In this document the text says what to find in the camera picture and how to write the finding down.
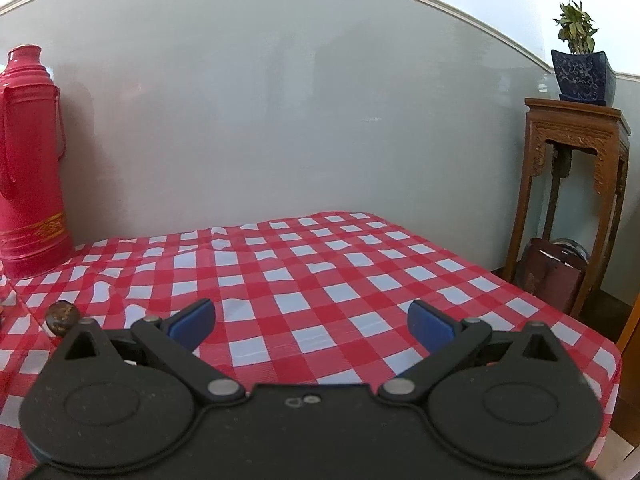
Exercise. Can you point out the dark brown round fruit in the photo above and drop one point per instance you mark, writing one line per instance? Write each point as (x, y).
(61, 315)

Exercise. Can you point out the red checked tablecloth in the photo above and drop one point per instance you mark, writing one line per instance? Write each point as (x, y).
(325, 270)

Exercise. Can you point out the carved wooden stand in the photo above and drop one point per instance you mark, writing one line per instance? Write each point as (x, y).
(575, 120)

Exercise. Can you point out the glass jar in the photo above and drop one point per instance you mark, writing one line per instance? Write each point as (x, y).
(580, 252)

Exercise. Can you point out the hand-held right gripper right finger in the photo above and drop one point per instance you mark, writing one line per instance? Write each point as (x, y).
(430, 325)

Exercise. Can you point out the plant in blue pot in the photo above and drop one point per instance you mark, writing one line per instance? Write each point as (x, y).
(582, 75)

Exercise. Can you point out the dark red bag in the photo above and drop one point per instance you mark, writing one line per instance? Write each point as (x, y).
(545, 275)

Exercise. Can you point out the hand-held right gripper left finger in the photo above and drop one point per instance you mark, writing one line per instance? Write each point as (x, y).
(192, 325)

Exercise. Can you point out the red thermos flask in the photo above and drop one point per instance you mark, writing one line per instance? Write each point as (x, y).
(30, 160)

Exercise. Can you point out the light wooden furniture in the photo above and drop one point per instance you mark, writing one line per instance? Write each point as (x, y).
(632, 325)

